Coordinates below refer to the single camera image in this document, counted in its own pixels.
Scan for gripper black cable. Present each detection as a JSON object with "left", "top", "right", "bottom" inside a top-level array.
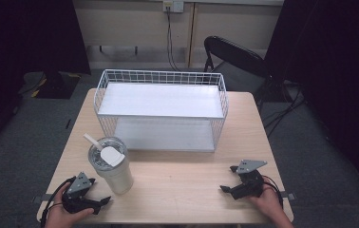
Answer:
[
  {"left": 40, "top": 176, "right": 76, "bottom": 228},
  {"left": 260, "top": 174, "right": 285, "bottom": 209}
]

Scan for black curtain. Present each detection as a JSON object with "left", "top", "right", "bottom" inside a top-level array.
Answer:
[{"left": 263, "top": 0, "right": 359, "bottom": 203}]

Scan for white wire shelf rack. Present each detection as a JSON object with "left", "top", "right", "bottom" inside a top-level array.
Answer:
[{"left": 93, "top": 68, "right": 230, "bottom": 154}]

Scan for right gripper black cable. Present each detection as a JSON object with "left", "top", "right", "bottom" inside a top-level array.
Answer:
[{"left": 260, "top": 174, "right": 285, "bottom": 209}]

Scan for dark stand base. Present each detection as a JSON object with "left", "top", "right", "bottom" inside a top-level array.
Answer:
[{"left": 18, "top": 70, "right": 82, "bottom": 100}]

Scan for black folding chair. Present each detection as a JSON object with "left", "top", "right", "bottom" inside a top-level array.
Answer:
[{"left": 202, "top": 35, "right": 297, "bottom": 103}]

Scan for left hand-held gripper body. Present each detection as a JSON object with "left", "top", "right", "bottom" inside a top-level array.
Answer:
[{"left": 61, "top": 171, "right": 102, "bottom": 215}]

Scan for person's left hand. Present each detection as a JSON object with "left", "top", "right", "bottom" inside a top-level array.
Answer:
[{"left": 44, "top": 181, "right": 95, "bottom": 228}]

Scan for black wall power cable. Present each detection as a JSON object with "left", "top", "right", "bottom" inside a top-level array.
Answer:
[{"left": 165, "top": 7, "right": 182, "bottom": 73}]

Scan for person's right hand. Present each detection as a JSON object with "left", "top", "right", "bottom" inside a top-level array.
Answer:
[{"left": 249, "top": 176, "right": 286, "bottom": 220}]

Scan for black floor cables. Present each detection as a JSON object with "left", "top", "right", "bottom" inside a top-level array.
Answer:
[{"left": 255, "top": 83, "right": 307, "bottom": 138}]

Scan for clear lidded tumbler with straw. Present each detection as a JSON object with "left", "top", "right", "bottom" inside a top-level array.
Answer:
[{"left": 83, "top": 132, "right": 135, "bottom": 196}]

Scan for white wall socket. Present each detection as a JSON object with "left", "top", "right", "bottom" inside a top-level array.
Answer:
[{"left": 162, "top": 0, "right": 185, "bottom": 14}]

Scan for metal table clamp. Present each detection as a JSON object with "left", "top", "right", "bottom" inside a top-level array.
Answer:
[
  {"left": 279, "top": 190, "right": 296, "bottom": 201},
  {"left": 31, "top": 194, "right": 48, "bottom": 204}
]

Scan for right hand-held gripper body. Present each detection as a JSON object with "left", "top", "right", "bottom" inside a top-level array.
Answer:
[{"left": 231, "top": 159, "right": 269, "bottom": 200}]

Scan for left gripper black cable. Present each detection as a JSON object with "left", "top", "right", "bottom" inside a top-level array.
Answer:
[{"left": 40, "top": 176, "right": 76, "bottom": 228}]

